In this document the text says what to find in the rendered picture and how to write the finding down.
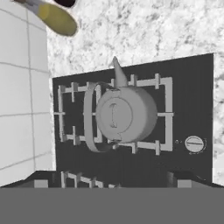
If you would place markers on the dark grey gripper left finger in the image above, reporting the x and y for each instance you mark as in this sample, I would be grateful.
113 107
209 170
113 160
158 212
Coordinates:
43 176

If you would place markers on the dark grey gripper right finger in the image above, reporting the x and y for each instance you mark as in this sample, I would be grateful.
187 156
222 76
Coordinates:
183 176

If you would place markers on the grey kettle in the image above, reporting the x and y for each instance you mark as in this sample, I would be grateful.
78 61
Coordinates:
128 115

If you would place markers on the grey hob pan grate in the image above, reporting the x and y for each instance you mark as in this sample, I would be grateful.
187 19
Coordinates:
168 96
70 178

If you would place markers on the grey round hob knob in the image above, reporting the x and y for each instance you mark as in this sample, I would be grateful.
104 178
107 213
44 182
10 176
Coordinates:
194 144

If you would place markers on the black hob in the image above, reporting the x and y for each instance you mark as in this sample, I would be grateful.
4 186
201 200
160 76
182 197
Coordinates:
189 87

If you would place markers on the black round object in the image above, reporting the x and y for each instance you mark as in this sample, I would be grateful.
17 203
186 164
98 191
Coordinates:
65 2

